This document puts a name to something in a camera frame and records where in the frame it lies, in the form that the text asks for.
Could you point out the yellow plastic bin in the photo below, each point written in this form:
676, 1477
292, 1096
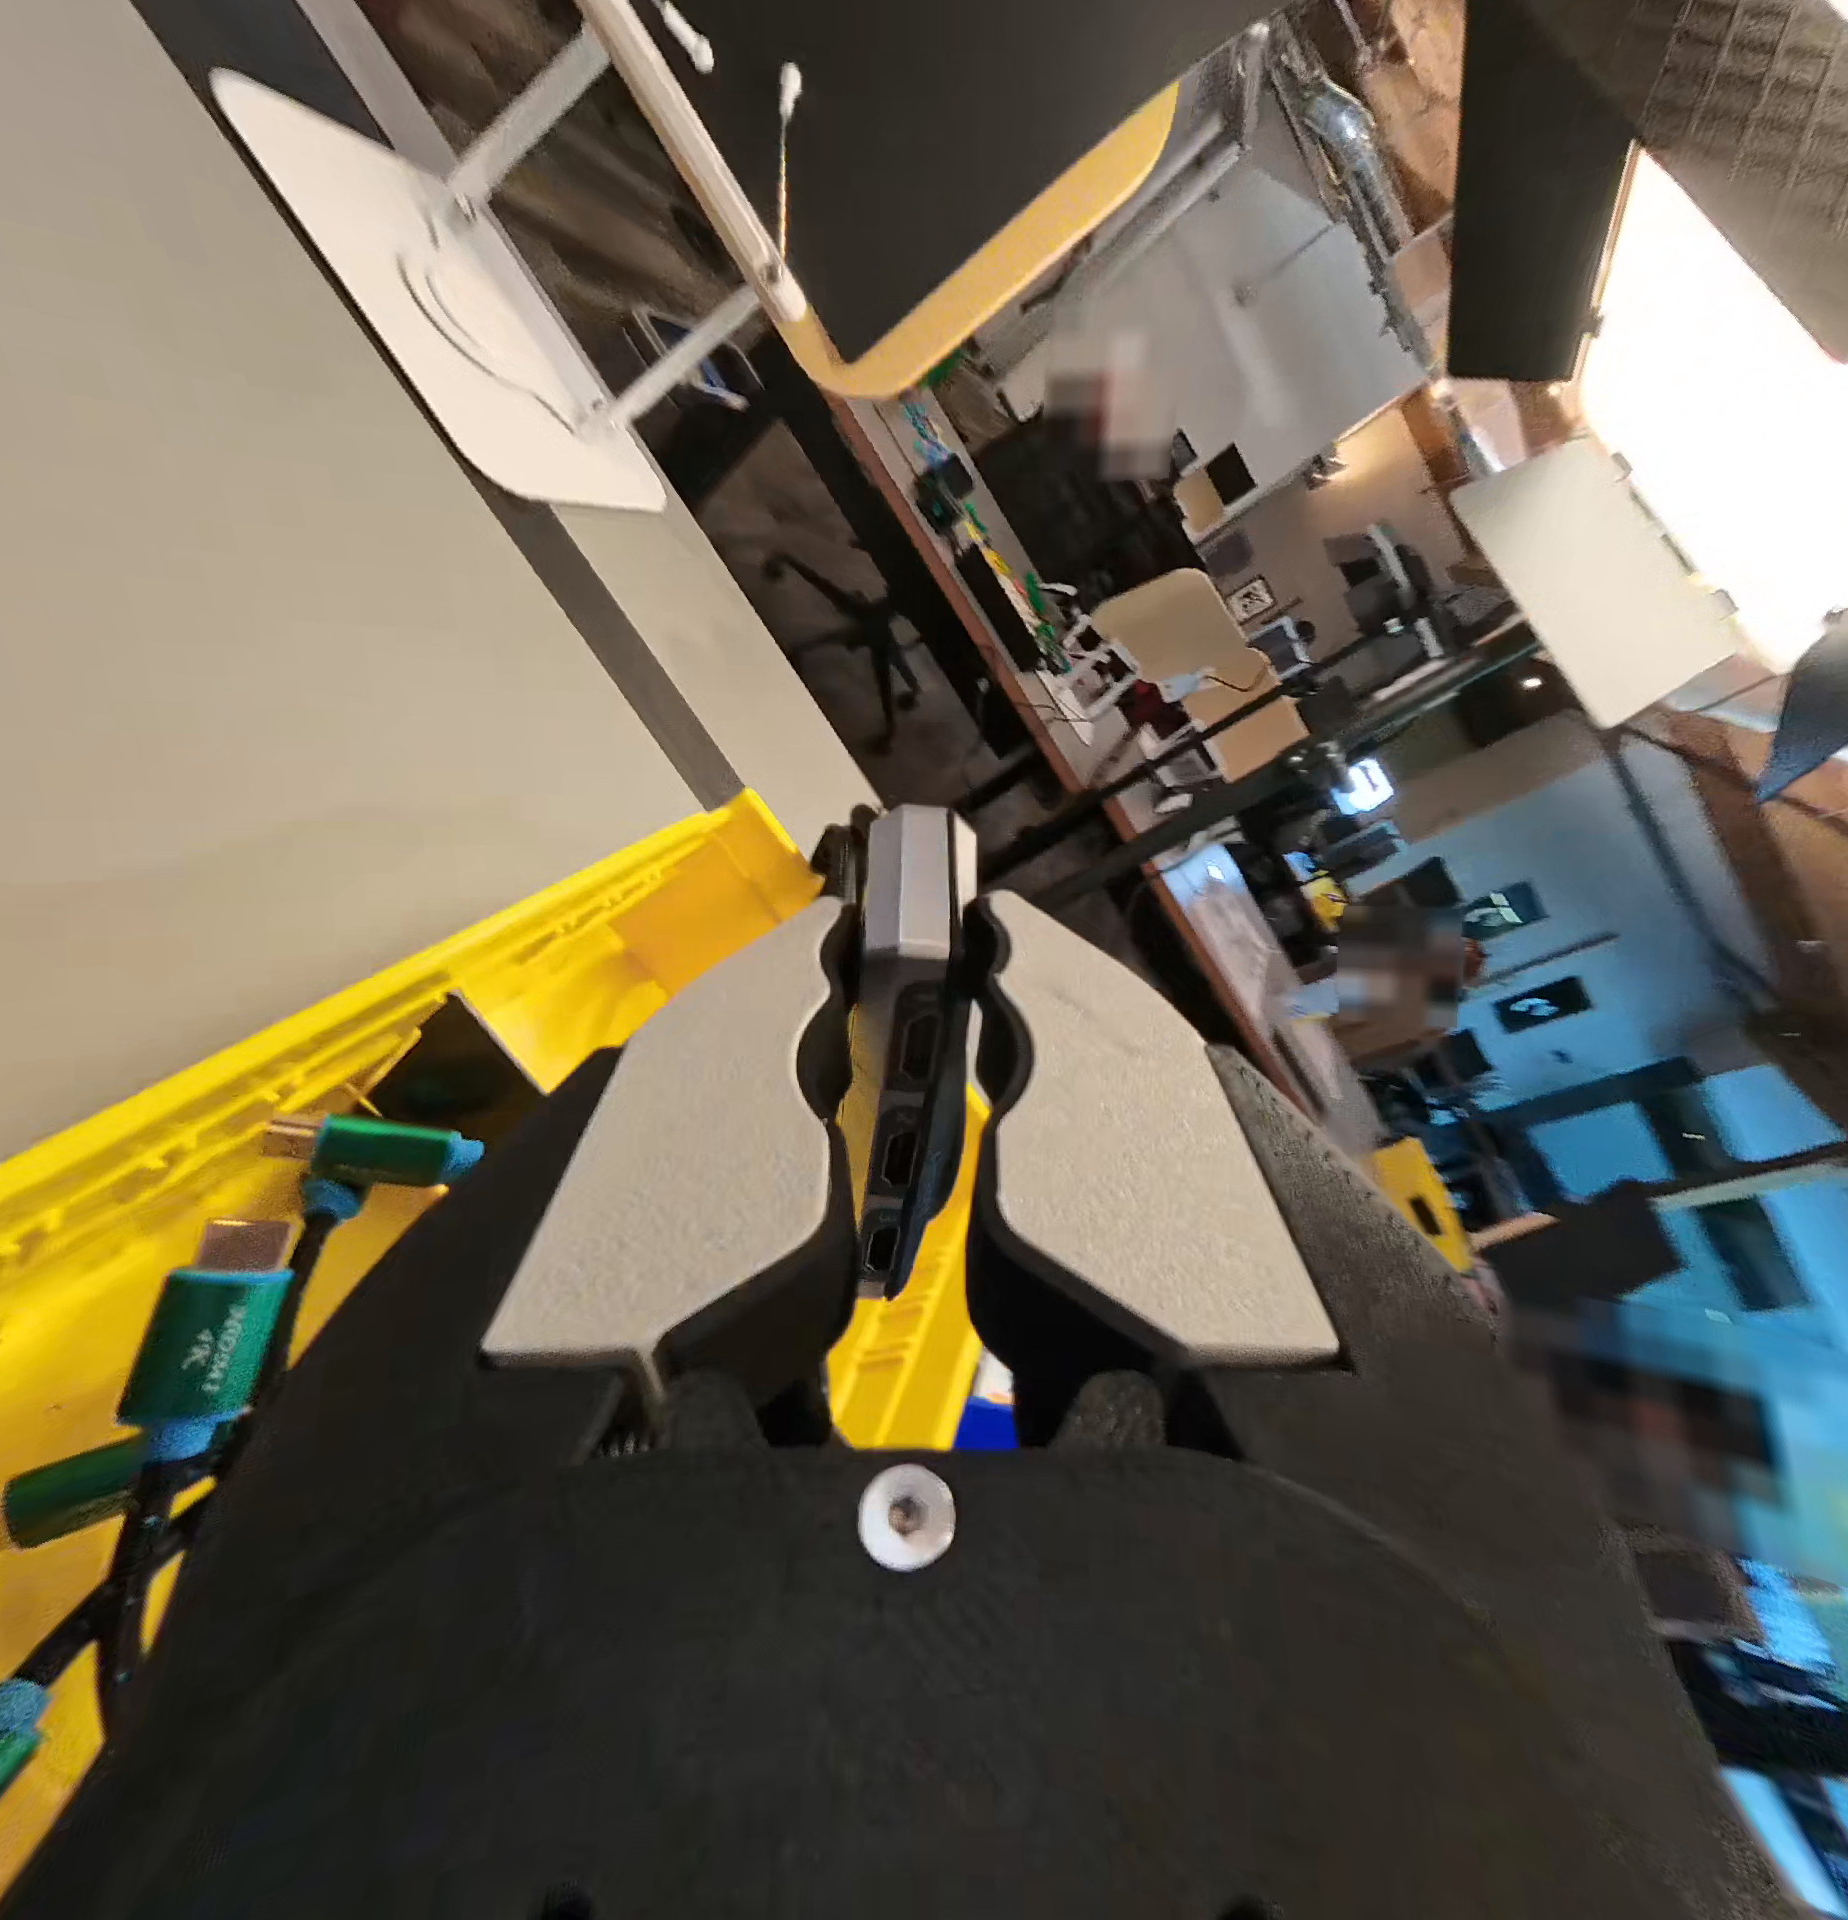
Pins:
669, 899

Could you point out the silver ventilation duct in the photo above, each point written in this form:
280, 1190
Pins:
1353, 153

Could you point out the white stand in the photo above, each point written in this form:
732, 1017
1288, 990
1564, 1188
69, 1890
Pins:
416, 271

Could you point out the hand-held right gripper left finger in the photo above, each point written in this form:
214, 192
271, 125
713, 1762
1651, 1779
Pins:
683, 1188

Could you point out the wooden back desk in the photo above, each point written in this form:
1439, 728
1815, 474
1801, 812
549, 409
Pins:
1237, 932

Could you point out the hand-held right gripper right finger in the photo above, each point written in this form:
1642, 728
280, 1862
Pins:
1152, 1188

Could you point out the studio light panel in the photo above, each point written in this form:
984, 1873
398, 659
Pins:
1735, 378

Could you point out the black switch hub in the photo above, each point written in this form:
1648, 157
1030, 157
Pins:
908, 899

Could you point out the black wood-framed panel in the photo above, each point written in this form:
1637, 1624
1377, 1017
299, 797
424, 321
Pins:
938, 153

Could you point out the small yellow bin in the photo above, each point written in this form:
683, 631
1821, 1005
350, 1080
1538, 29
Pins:
1410, 1198

